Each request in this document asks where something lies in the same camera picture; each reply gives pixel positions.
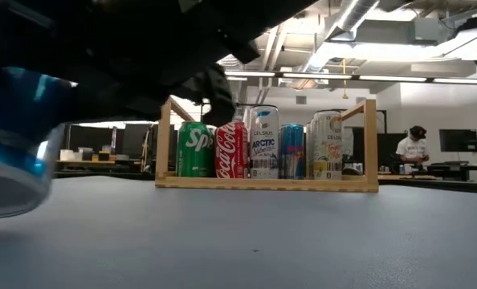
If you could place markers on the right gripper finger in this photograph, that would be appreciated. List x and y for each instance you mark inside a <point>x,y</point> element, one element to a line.
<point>220,100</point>

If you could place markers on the red Coca-Cola can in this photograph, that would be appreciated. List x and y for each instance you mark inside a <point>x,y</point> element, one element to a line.
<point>231,150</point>

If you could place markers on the green Sprite can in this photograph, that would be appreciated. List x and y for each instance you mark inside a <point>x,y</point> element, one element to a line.
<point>195,148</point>

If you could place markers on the white Celsius Arctic Vibe can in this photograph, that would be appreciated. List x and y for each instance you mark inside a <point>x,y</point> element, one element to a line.
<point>264,140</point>

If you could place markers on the silver blue Red Bull can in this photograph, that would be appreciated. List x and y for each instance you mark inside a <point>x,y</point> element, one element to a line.
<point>291,150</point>
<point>13,160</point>

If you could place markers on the white Celsius Tropical Vibe can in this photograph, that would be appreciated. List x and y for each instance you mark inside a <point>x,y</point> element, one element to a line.
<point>327,144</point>

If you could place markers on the wooden slatted shelf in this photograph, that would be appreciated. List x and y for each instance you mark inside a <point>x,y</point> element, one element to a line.
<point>262,184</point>

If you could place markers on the wooden background desk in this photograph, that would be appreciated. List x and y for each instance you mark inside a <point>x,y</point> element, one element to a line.
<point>86,162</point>

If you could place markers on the long ceiling light strip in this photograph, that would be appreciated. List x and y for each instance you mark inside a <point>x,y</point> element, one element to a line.
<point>383,78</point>

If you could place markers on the person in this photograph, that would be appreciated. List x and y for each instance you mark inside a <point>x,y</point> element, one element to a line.
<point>413,149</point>

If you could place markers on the dark background desk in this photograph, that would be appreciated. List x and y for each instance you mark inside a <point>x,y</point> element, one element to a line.
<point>443,172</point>

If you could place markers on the black computer monitor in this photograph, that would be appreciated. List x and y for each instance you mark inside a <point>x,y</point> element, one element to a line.
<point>457,140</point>

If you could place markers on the silver ceiling air duct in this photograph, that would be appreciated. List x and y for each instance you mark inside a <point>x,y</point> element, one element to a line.
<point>343,24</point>

